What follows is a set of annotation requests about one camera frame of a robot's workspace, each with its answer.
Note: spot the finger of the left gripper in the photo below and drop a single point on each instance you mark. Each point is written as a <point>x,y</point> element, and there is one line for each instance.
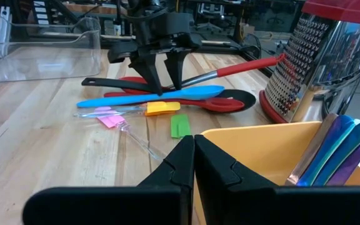
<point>147,72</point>
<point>176,68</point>

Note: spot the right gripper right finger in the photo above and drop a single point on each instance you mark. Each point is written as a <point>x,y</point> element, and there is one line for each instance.
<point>261,206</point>

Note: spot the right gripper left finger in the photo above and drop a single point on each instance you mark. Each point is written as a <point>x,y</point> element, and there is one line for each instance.
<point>120,206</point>

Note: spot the blue silicone spoon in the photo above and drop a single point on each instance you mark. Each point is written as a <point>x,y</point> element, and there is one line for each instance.
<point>192,93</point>

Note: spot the yellow-orange plastic bin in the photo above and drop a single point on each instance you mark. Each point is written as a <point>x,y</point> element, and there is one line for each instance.
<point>255,150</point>

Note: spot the red silicone spoon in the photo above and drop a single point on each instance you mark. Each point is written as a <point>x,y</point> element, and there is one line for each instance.
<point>223,105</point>

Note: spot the red spatula steel shaft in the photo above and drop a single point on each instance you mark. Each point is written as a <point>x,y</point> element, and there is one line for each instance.
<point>245,66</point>

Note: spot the iridescent rainbow cutlery piece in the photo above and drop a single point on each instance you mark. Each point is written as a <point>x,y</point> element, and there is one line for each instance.
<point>327,150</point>
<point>353,162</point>
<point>312,150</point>
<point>342,153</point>

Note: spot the steel box grater red trim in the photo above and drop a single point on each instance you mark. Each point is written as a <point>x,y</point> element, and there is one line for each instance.
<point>323,62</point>

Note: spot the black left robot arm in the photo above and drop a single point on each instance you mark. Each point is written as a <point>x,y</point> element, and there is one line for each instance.
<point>145,9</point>

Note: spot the clear plastic bin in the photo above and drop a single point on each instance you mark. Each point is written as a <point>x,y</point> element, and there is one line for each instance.
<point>42,62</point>

